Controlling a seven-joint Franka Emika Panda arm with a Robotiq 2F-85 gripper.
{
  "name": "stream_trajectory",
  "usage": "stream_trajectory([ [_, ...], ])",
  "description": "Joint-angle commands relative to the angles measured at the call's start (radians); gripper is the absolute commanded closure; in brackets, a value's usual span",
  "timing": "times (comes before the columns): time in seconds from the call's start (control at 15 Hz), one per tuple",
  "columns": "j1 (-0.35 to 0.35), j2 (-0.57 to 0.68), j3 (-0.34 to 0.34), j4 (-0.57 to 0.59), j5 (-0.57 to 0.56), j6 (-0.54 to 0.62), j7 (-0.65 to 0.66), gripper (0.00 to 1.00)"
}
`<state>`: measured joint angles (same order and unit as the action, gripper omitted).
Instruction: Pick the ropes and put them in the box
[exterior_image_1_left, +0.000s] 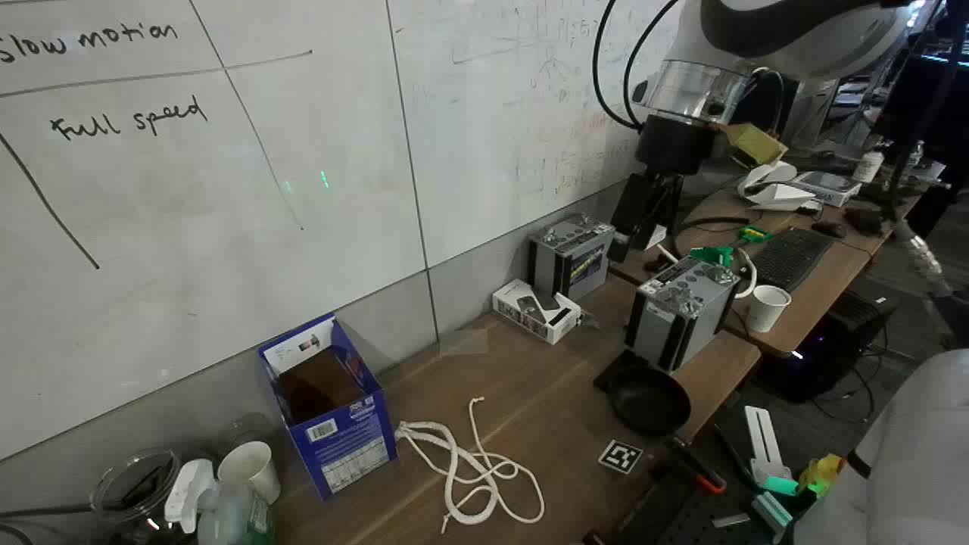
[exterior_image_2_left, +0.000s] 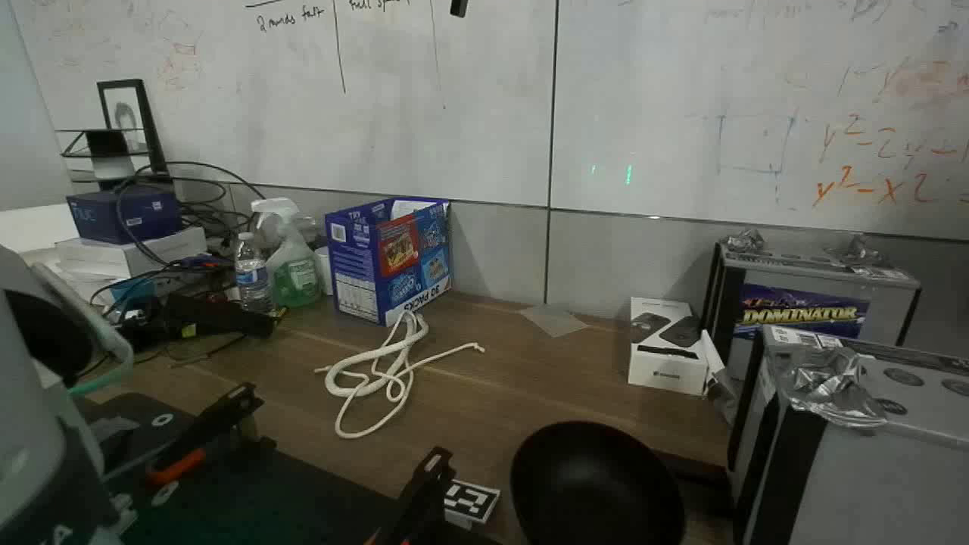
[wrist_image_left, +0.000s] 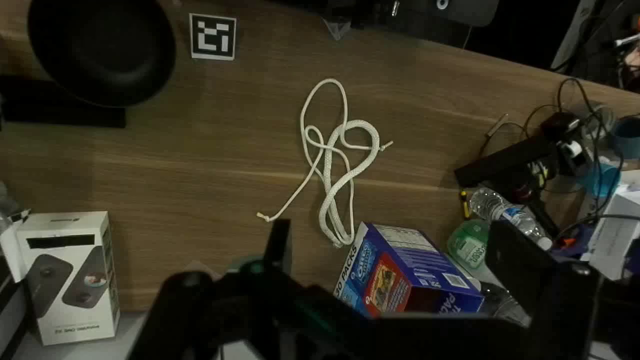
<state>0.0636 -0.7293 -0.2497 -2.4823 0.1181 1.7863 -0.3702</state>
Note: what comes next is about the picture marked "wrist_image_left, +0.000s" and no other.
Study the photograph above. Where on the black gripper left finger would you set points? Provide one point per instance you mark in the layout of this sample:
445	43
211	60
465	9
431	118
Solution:
187	313

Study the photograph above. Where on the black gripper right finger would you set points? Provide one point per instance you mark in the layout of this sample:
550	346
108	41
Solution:
553	301

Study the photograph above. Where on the white product box black print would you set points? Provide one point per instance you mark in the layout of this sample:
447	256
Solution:
67	280

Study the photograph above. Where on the blue Oreo cardboard box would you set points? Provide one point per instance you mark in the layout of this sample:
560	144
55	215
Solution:
401	267

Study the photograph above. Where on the clear plastic water bottle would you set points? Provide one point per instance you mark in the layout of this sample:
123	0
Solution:
506	212

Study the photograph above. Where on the yellow black screwdriver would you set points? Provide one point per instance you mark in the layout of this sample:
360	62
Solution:
465	204

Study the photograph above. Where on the black white AprilTag marker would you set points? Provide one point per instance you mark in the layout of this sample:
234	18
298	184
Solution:
213	37

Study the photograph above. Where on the black bowl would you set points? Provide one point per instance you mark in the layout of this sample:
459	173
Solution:
100	46

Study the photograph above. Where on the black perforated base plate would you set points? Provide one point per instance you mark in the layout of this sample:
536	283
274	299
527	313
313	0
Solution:
527	33

